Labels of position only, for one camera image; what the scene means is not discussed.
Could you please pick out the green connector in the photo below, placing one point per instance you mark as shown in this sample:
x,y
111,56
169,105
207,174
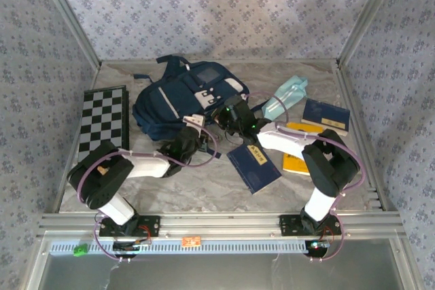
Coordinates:
x,y
80,250

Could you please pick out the light blue pencil case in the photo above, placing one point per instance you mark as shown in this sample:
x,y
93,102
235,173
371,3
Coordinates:
x,y
285,96

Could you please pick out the navy blue backpack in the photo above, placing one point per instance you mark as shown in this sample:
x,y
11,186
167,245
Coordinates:
x,y
170,100

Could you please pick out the small navy blue book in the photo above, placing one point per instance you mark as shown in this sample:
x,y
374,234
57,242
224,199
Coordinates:
x,y
324,115

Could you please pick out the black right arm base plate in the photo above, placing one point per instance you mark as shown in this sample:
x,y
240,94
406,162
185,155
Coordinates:
x,y
289,225

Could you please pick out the aluminium front rail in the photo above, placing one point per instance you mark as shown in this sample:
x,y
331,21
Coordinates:
x,y
221,223

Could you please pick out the aluminium side rail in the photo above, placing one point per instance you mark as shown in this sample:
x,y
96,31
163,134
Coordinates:
x,y
360,133
64,181

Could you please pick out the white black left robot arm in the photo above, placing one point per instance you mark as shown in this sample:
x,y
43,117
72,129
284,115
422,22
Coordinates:
x,y
146,167

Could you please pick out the small controller board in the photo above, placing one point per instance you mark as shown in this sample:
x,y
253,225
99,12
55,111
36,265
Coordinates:
x,y
317,245
130,245

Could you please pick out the folding chessboard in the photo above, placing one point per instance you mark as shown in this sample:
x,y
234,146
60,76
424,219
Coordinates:
x,y
102,120

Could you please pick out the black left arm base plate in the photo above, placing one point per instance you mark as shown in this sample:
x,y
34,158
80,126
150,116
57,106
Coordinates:
x,y
153,226

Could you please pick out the large navy blue book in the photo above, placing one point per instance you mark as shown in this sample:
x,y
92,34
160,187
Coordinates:
x,y
255,171

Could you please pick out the aluminium corner post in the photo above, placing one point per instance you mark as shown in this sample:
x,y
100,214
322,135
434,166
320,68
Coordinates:
x,y
68,15
368,15

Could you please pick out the orange tag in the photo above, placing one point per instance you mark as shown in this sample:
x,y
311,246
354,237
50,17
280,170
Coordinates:
x,y
191,241

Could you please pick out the yellow cartoon book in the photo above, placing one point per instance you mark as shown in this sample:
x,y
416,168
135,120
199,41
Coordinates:
x,y
295,165

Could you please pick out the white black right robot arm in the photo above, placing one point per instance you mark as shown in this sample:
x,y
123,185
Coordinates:
x,y
285,142

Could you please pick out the metal sheet panel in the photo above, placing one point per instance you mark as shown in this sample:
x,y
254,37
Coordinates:
x,y
217,273

